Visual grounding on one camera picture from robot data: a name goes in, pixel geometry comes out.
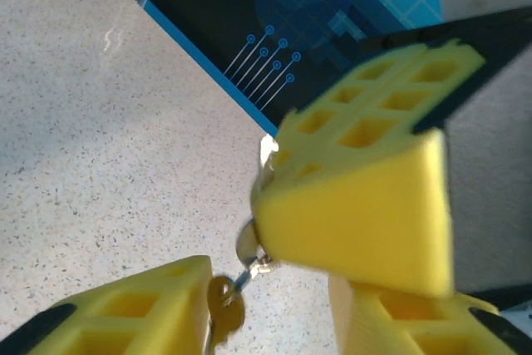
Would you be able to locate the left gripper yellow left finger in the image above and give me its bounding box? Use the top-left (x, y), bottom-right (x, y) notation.
top-left (0, 254), bottom-right (214, 355)

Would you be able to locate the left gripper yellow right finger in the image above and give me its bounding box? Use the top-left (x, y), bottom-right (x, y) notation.
top-left (328, 274), bottom-right (532, 355)

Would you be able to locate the brass key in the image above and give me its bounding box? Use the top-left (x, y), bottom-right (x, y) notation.
top-left (205, 274), bottom-right (247, 350)

